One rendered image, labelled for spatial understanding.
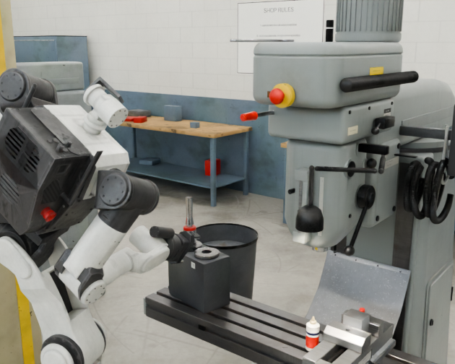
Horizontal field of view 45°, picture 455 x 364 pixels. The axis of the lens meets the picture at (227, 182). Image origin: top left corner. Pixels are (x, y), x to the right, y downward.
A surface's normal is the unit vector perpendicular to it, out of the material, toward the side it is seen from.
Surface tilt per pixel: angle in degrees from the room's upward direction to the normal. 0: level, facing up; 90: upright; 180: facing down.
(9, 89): 75
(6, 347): 90
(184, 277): 90
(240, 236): 86
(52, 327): 90
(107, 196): 68
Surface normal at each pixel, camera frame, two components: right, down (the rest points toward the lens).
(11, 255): -0.35, 0.23
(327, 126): -0.62, 0.19
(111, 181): -0.38, -0.16
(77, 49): 0.79, 0.15
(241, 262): 0.54, 0.27
